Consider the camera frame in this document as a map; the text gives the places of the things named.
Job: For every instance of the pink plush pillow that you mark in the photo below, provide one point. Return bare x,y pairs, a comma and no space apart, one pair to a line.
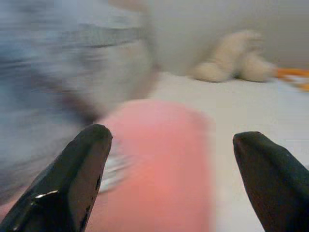
157,169

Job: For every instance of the yellow orange duck print blanket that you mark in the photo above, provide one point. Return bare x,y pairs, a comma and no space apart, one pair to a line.
294,72

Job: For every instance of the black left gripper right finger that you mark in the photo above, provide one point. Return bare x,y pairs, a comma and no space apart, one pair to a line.
277,188

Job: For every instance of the white ornament print headboard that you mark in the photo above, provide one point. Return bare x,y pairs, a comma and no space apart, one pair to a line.
60,60

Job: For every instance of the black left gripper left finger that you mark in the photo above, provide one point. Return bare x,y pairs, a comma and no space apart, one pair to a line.
65,188

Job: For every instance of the white quilted mattress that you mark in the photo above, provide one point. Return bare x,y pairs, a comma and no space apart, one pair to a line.
229,108

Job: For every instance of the beige u-shaped plush pillow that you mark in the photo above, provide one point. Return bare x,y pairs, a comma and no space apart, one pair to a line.
229,62

